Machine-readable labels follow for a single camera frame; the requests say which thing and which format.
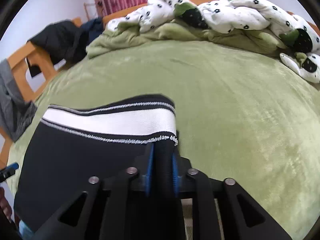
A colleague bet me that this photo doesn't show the grey garment on bedframe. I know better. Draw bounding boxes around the grey garment on bedframe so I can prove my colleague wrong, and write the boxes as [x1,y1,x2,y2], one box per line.
[0,60,37,142]

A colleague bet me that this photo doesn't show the white floral quilt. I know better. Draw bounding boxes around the white floral quilt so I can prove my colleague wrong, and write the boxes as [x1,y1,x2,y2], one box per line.
[106,0,319,83]

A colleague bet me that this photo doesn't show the green fleece bed blanket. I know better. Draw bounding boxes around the green fleece bed blanket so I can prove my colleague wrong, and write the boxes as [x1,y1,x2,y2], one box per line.
[9,24,319,239]

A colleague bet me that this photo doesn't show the black jacket on bedframe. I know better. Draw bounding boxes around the black jacket on bedframe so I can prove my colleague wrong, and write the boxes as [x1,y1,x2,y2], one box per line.
[29,20,88,65]

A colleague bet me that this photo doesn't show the person's left hand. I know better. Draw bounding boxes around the person's left hand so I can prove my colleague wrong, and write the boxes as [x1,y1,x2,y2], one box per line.
[0,187,12,221]

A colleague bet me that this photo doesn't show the black pants with white waistband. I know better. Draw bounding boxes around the black pants with white waistband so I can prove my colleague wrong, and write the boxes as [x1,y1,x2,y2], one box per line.
[15,94,178,239]

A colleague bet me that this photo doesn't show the wooden bed frame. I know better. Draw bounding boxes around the wooden bed frame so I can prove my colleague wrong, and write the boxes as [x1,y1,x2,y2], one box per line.
[1,0,218,169]

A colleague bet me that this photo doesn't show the navy blue garment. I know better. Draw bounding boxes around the navy blue garment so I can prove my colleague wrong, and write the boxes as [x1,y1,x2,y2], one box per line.
[80,17,105,46]

